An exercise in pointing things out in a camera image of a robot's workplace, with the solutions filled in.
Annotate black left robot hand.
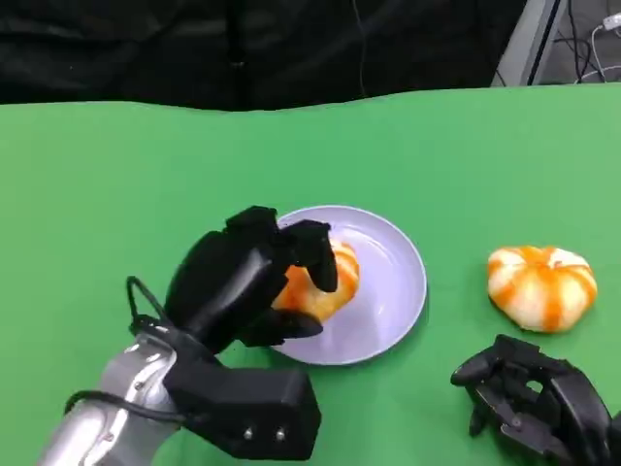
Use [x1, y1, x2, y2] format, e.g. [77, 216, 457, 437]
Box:
[163, 205, 340, 353]

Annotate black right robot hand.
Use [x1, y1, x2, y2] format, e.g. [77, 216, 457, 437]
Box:
[449, 333, 621, 466]

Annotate orange and white bread roll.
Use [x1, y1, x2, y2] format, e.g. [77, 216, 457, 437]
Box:
[486, 245, 599, 334]
[270, 241, 361, 322]

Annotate green table cloth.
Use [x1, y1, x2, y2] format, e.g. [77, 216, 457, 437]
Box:
[0, 82, 621, 466]

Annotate lilac plate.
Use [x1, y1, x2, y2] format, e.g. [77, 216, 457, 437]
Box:
[264, 205, 429, 366]

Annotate black backdrop curtain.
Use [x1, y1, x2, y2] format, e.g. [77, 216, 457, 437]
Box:
[0, 0, 530, 112]

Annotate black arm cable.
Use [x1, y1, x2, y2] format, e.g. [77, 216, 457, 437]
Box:
[125, 275, 195, 347]
[63, 389, 214, 424]

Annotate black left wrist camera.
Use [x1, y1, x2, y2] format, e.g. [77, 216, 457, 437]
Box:
[163, 348, 323, 461]

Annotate white cable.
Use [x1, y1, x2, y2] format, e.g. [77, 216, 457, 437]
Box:
[577, 23, 621, 83]

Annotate grey metal frame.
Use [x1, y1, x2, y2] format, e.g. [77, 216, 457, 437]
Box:
[490, 0, 573, 88]

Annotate tangled black cables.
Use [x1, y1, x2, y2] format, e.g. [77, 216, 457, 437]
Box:
[552, 0, 608, 84]

